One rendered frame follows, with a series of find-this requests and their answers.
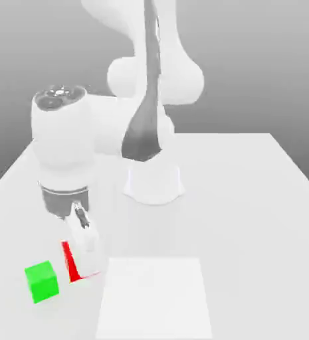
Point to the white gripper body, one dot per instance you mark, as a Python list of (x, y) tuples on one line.
[(86, 247)]

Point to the small red cube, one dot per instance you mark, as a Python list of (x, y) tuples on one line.
[(72, 268)]

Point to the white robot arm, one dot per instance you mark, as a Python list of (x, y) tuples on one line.
[(63, 138)]

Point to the small green cube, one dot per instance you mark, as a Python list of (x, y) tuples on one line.
[(42, 282)]

